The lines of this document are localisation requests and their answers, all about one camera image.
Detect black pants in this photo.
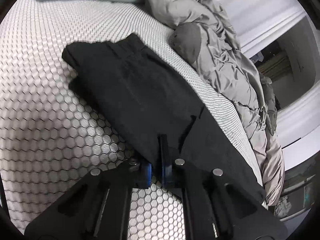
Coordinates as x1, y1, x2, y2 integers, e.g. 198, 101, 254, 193
62, 34, 266, 203

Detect grey crumpled duvet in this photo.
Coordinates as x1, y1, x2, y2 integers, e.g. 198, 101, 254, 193
147, 0, 285, 206

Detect white wardrobe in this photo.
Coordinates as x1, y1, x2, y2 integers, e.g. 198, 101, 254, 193
218, 0, 319, 170

